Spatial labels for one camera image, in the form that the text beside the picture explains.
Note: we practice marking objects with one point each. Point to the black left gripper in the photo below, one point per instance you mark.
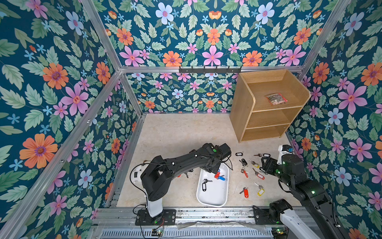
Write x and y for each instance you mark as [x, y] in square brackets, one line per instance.
[217, 167]

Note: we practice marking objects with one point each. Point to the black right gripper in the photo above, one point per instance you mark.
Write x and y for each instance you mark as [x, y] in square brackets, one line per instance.
[267, 163]

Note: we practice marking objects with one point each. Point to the yellow tag key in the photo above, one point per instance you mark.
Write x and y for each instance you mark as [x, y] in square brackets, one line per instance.
[261, 190]
[256, 165]

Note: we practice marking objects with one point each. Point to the red tag key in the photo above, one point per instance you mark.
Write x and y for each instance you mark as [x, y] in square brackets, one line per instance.
[259, 174]
[245, 173]
[245, 192]

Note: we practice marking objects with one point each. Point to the pile of colourful key tags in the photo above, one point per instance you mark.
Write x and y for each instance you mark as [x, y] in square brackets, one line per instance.
[217, 179]

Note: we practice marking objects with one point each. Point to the key with black ring tag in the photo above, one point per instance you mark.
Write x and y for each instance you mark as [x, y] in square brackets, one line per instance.
[243, 162]

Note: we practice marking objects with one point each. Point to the white storage tray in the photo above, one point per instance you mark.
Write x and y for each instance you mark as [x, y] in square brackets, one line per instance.
[214, 196]

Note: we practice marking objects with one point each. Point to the wooden shelf cabinet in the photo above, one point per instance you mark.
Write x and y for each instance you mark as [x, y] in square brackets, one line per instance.
[253, 117]

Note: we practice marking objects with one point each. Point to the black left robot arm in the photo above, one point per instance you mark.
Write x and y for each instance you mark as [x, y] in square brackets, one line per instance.
[159, 173]

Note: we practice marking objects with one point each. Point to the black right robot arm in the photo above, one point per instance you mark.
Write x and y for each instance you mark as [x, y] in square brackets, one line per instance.
[290, 171]

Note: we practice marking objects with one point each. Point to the clear bag of small parts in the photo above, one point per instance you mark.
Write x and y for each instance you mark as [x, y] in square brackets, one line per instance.
[276, 99]

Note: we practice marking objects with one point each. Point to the white plush toy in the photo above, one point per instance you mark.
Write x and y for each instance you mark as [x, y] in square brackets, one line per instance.
[137, 172]

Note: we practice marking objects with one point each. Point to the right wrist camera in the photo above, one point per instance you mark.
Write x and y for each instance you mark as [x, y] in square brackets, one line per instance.
[283, 150]

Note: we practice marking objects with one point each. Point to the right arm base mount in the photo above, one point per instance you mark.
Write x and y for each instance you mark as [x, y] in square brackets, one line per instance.
[270, 215]

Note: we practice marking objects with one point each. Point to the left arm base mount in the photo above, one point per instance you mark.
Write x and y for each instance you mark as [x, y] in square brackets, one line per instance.
[166, 218]

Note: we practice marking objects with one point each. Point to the black wall hook rail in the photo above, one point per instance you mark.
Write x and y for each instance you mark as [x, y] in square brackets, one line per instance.
[213, 69]

